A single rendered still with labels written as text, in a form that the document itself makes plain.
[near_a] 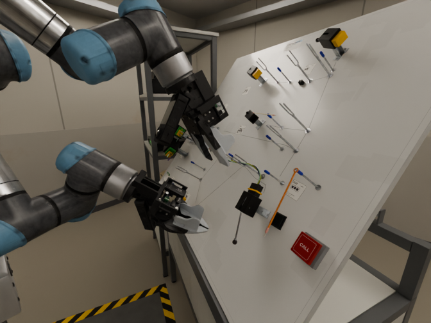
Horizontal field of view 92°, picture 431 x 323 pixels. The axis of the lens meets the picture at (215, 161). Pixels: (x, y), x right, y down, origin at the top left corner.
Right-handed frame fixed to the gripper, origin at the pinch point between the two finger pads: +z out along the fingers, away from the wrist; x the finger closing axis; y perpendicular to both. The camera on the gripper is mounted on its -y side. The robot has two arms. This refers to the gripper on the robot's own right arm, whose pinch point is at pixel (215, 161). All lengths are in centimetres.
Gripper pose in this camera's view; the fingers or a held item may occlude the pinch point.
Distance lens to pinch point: 51.1
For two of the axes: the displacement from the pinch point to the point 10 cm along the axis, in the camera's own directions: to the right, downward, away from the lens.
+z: 4.6, 7.9, 4.0
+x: -4.7, -1.7, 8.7
